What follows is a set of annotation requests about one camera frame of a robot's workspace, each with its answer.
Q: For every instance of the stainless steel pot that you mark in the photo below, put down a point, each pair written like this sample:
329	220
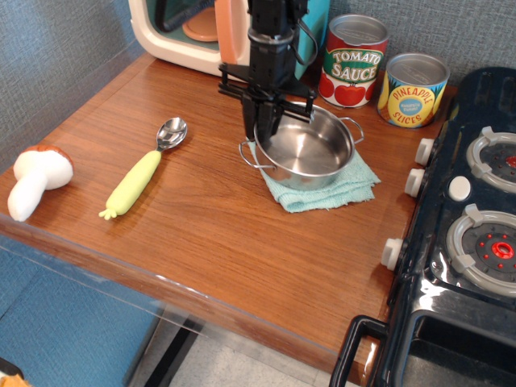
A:
306	156

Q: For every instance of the spoon with green handle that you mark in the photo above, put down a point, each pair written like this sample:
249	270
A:
128	190

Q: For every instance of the teal toy microwave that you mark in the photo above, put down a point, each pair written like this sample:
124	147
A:
216	34

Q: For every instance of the tomato sauce can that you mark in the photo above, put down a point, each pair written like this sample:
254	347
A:
355	50

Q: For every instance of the pineapple slices can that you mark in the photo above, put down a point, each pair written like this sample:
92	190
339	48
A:
412	89

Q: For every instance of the folded light blue napkin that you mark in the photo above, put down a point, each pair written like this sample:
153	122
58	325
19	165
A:
353	184

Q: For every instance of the orange object at corner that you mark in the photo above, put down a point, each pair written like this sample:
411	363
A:
15	380

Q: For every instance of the white plush mushroom toy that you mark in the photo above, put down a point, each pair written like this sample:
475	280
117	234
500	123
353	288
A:
37	169

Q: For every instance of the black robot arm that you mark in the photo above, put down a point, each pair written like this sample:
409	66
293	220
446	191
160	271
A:
276	18

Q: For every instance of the black toy stove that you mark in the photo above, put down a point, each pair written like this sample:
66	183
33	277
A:
451	306

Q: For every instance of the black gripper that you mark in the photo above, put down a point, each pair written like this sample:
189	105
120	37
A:
267	86

